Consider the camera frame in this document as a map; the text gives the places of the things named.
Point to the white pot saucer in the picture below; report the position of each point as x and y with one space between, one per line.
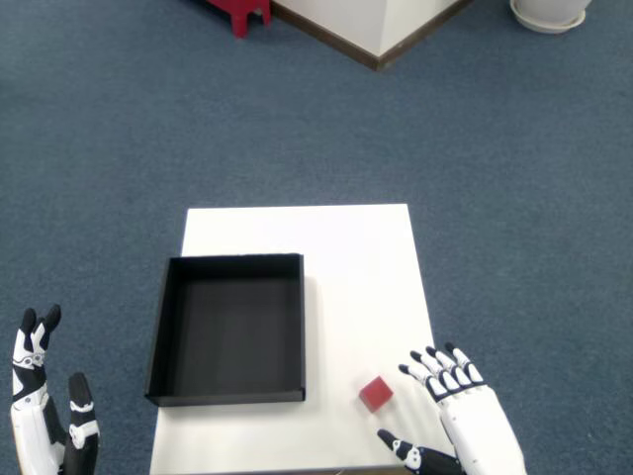
549 27

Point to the red plastic stool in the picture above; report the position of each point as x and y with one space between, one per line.
241 15

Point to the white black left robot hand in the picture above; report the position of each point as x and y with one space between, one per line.
29 425

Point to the red cube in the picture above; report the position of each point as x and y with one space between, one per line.
377 393

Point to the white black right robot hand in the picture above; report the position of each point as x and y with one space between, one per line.
475 425

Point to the white flower pot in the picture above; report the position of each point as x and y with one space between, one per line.
551 7

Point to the black open box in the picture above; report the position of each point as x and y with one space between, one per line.
232 336

